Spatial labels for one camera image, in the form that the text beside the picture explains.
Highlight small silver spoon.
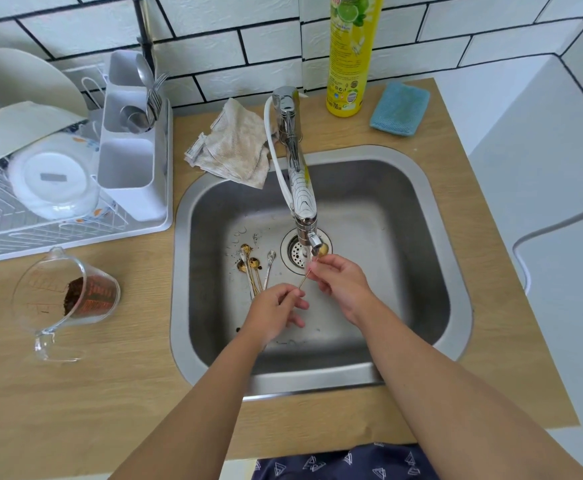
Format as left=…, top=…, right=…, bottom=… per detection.
left=239, top=250, right=258, bottom=301

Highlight yellow dish soap bottle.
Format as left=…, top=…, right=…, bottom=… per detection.
left=325, top=0, right=386, bottom=118

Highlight navy patterned shorts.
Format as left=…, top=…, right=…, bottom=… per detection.
left=251, top=442, right=440, bottom=480

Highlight chrome faucet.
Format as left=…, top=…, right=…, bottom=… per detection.
left=272, top=85, right=332, bottom=261

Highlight person's right hand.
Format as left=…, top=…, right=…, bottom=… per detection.
left=304, top=253, right=380, bottom=329

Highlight steel sink drain strainer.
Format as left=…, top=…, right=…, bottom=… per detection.
left=279, top=227, right=334, bottom=273

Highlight person's right forearm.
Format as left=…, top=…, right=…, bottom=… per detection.
left=359, top=297, right=583, bottom=480

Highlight blue sponge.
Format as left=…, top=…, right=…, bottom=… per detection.
left=369, top=80, right=432, bottom=137

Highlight person's left forearm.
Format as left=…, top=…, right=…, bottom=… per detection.
left=109, top=327, right=267, bottom=480

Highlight steel fork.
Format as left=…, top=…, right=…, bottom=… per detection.
left=146, top=72, right=170, bottom=123

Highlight person's left hand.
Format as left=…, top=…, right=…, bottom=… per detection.
left=241, top=283, right=311, bottom=349

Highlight brown coffee grounds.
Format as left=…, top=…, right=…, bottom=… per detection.
left=63, top=276, right=118, bottom=318

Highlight white plate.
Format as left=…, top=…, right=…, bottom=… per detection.
left=0, top=48, right=90, bottom=118

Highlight steel ladle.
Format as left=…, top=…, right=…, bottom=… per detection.
left=119, top=104, right=153, bottom=135

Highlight beige rag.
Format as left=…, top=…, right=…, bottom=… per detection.
left=183, top=97, right=271, bottom=191

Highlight white floral print bowl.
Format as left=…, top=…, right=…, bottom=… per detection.
left=7, top=133, right=102, bottom=221

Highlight grey wall cable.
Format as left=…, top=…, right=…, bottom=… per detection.
left=512, top=197, right=583, bottom=295

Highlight clear measuring jug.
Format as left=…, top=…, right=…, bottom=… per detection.
left=11, top=246, right=121, bottom=364

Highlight white faucet hose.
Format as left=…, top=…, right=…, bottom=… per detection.
left=263, top=94, right=298, bottom=215

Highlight stainless steel sink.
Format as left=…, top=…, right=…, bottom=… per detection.
left=169, top=144, right=474, bottom=398

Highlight white cutlery holder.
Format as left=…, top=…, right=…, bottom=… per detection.
left=96, top=49, right=168, bottom=223

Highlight white dish rack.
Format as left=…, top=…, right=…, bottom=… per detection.
left=0, top=62, right=175, bottom=267

